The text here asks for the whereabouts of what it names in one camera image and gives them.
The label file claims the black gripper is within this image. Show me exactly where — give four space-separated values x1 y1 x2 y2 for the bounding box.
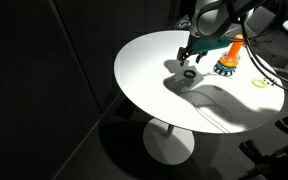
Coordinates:
177 35 209 68

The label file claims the dark green toothed ring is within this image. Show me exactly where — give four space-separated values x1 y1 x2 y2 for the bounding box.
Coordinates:
183 69 197 79

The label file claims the dark background gadget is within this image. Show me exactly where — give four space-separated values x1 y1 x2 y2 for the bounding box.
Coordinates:
173 14 193 32

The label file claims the orange stacking peg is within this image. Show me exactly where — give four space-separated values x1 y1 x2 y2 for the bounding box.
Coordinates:
228 34 245 63

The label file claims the black clamp stand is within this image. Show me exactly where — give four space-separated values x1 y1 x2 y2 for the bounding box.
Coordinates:
238 115 288 180

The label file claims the teal camera mount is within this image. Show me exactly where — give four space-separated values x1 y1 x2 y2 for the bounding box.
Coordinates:
192 36 233 54

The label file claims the blue toothed ring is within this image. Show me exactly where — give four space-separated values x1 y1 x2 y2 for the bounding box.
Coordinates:
214 61 237 75

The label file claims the large black white striped ring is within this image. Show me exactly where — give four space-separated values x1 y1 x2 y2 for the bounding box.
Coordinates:
213 64 235 78

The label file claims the orange beaded ring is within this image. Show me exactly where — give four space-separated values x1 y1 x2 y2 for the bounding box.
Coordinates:
218 57 238 68

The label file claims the clear plastic ring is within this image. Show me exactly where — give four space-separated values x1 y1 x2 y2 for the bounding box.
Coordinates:
222 53 241 66

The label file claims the lime green toothed ring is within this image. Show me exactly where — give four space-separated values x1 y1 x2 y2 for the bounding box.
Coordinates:
251 77 269 89

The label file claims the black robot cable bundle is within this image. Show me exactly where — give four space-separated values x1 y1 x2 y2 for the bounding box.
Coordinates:
240 0 288 98

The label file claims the small black white striped ring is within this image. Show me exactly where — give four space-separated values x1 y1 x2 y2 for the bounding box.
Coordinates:
263 77 278 86

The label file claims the white table pedestal base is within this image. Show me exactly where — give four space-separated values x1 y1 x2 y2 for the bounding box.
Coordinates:
142 118 196 166

